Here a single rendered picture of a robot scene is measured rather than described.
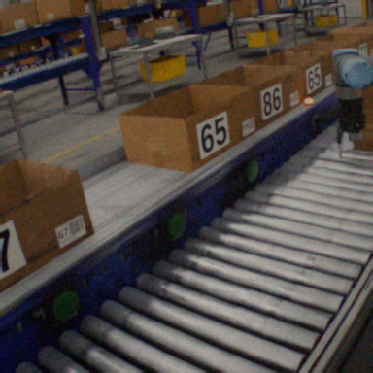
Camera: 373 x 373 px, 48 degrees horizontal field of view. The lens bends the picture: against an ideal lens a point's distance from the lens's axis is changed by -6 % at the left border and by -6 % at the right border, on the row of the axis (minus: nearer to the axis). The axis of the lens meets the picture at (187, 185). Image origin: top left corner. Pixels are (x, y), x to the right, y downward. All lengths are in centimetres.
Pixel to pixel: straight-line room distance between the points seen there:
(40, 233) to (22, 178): 32
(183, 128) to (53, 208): 49
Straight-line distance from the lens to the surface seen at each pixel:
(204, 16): 853
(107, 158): 152
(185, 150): 133
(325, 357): 89
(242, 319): 98
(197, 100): 175
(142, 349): 94
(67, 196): 103
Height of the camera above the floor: 139
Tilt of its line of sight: 24 degrees down
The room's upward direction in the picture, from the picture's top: 9 degrees counter-clockwise
